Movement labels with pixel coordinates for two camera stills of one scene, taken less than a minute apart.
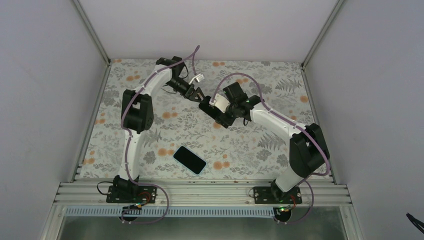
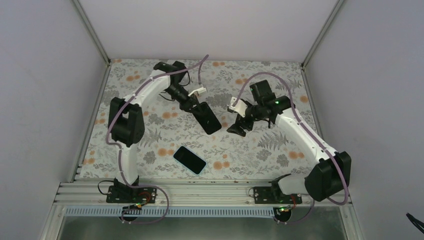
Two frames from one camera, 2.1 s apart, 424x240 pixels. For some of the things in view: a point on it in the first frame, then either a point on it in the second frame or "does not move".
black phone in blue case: (194, 163) does not move
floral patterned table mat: (254, 149) does not move
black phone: (215, 113) to (207, 117)
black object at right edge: (417, 222) does not move
